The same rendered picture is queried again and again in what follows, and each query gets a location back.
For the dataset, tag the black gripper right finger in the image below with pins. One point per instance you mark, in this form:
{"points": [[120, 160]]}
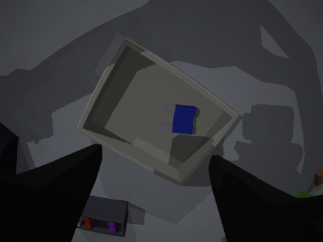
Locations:
{"points": [[253, 211]]}

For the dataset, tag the green cube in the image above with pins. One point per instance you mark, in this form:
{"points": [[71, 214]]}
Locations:
{"points": [[303, 194]]}

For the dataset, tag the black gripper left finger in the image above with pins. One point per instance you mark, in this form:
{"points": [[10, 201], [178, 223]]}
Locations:
{"points": [[45, 204]]}

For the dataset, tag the purple fuse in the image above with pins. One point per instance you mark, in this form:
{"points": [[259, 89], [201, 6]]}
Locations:
{"points": [[112, 227]]}

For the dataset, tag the brown rectangular block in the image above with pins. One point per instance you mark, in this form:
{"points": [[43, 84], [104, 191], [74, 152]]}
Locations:
{"points": [[319, 177]]}

